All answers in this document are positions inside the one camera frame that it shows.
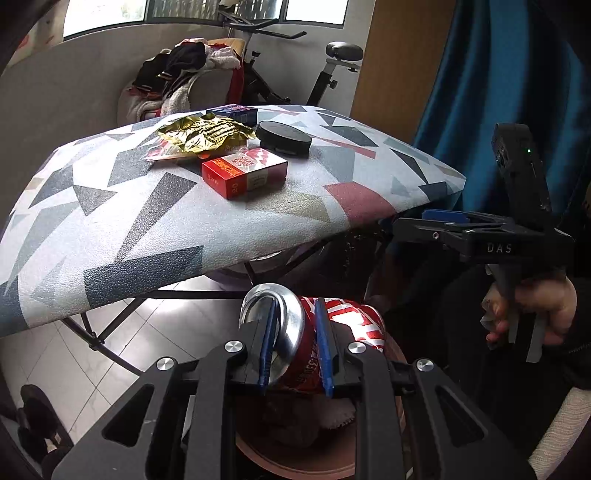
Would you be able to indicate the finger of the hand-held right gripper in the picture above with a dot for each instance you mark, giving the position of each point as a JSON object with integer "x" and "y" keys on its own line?
{"x": 415, "y": 230}
{"x": 443, "y": 215}

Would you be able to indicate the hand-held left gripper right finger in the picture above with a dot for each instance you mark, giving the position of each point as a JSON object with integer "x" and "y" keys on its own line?
{"x": 325, "y": 350}

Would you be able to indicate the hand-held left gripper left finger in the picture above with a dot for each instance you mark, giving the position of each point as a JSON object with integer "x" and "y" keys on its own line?
{"x": 265, "y": 355}

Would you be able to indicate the crushed red soda can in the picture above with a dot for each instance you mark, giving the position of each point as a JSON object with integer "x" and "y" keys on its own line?
{"x": 351, "y": 321}

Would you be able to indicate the white foam fruit net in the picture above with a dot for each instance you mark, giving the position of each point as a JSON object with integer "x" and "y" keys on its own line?
{"x": 339, "y": 415}

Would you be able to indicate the brown trash bin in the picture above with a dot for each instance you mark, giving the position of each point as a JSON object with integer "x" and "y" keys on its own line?
{"x": 300, "y": 461}

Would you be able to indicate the black round lid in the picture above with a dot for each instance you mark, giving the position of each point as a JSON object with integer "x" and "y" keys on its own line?
{"x": 282, "y": 138}

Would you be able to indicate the red cigarette box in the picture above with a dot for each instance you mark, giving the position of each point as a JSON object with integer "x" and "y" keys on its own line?
{"x": 240, "y": 175}

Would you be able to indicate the blue cardboard box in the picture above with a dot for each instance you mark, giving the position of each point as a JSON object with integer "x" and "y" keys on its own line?
{"x": 231, "y": 113}

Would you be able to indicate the clear plastic wrapper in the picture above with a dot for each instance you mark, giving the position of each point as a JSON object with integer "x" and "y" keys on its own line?
{"x": 159, "y": 153}

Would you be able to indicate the gold foil wrapper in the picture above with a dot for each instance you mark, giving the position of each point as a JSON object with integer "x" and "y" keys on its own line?
{"x": 203, "y": 134}

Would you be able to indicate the person's right hand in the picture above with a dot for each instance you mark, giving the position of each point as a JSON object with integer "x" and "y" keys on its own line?
{"x": 549, "y": 304}

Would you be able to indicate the person's dark clothing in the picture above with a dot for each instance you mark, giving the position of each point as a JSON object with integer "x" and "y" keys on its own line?
{"x": 461, "y": 346}

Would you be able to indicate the wooden panel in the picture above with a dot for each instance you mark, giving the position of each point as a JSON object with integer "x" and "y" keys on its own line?
{"x": 401, "y": 69}

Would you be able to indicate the blue curtain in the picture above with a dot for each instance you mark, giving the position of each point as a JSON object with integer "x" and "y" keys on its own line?
{"x": 485, "y": 69}

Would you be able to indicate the black exercise bike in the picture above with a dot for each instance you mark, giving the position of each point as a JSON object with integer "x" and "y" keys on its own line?
{"x": 323, "y": 87}

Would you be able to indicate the beige textured cushion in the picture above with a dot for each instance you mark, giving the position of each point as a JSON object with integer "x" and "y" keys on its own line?
{"x": 558, "y": 434}

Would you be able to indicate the table with geometric cloth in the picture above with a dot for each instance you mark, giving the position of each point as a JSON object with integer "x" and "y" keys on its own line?
{"x": 115, "y": 221}

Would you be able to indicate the red cloth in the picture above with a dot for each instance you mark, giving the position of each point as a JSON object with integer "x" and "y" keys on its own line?
{"x": 236, "y": 87}

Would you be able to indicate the black rounded object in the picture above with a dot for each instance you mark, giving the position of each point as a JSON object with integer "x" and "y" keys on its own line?
{"x": 39, "y": 415}

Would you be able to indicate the beige armchair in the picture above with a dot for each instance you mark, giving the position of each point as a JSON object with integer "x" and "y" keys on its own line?
{"x": 212, "y": 87}

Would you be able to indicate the window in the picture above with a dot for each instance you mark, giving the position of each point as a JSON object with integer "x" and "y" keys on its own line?
{"x": 281, "y": 9}

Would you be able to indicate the pink white garment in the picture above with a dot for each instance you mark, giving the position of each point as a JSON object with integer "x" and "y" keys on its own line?
{"x": 221, "y": 57}

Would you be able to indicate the white fleece garment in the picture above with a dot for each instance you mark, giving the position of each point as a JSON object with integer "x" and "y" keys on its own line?
{"x": 175, "y": 99}

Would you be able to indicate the black striped jacket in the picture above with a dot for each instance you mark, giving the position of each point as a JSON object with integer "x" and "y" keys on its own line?
{"x": 184, "y": 57}

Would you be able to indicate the black table frame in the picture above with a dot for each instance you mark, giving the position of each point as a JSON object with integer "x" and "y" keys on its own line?
{"x": 99, "y": 346}

